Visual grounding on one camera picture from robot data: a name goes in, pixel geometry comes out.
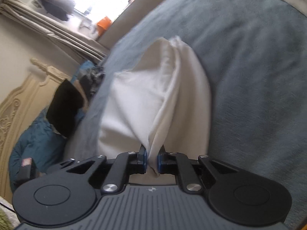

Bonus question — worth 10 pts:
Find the blue cloth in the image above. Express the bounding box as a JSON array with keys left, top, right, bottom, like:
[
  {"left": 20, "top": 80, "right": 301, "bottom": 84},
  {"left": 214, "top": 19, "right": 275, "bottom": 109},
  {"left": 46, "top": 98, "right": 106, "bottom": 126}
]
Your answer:
[{"left": 71, "top": 60, "right": 96, "bottom": 83}]

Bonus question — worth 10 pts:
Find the black cable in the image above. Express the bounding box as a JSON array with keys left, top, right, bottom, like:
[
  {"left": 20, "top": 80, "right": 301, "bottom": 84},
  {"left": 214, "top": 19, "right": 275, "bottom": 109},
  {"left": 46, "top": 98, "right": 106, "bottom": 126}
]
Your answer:
[{"left": 0, "top": 202, "right": 15, "bottom": 213}]

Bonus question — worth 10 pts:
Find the grey plaid cloth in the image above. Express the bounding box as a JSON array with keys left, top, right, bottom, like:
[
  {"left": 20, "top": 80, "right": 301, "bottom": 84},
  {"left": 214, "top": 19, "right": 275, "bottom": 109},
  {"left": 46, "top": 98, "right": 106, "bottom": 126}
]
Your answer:
[{"left": 79, "top": 65, "right": 106, "bottom": 95}]

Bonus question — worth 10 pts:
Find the cream carved headboard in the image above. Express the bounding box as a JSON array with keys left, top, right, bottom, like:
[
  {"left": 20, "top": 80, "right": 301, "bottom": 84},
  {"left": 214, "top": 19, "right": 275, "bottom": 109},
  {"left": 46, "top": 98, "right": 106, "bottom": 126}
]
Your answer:
[{"left": 0, "top": 57, "right": 73, "bottom": 197}]

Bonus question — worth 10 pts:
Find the beige cloth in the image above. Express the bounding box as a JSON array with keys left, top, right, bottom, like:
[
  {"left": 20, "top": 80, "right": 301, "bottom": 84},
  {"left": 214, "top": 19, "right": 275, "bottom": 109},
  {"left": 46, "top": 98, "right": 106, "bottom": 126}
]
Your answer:
[{"left": 73, "top": 80, "right": 85, "bottom": 101}]

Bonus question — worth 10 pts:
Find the black garment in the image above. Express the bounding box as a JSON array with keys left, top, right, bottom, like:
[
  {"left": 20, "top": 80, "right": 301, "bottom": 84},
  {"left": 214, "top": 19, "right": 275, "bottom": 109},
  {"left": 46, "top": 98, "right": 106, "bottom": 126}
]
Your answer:
[{"left": 46, "top": 79, "right": 85, "bottom": 137}]

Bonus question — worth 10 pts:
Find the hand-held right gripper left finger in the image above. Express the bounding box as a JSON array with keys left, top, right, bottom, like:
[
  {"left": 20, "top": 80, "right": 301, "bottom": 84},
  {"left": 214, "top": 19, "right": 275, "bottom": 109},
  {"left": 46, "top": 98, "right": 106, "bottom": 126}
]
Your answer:
[{"left": 67, "top": 144, "right": 147, "bottom": 195}]

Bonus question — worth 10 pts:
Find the beige curtain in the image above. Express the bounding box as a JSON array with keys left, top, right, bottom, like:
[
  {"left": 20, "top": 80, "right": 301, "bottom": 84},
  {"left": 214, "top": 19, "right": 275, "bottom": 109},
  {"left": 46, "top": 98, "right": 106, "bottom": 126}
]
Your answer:
[{"left": 0, "top": 0, "right": 109, "bottom": 59}]

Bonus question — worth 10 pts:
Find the white sweatshirt with pink outline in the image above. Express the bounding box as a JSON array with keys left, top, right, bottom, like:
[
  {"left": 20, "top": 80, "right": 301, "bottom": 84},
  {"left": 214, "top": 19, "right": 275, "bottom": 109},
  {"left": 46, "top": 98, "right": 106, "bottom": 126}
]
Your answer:
[{"left": 97, "top": 35, "right": 213, "bottom": 178}]

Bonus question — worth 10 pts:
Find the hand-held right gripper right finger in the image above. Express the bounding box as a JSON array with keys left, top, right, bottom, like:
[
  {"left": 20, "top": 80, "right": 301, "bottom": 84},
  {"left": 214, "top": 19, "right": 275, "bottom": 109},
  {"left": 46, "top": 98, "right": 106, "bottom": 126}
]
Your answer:
[{"left": 157, "top": 144, "right": 237, "bottom": 194}]

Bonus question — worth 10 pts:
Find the grey bed blanket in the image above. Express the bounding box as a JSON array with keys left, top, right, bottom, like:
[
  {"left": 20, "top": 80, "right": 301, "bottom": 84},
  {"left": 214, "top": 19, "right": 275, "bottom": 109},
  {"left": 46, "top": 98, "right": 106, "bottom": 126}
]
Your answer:
[{"left": 62, "top": 0, "right": 307, "bottom": 230}]

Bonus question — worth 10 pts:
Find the orange bag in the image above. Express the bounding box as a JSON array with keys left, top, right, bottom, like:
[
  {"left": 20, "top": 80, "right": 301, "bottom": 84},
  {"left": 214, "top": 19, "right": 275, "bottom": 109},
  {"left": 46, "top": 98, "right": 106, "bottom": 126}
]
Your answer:
[{"left": 97, "top": 16, "right": 113, "bottom": 33}]

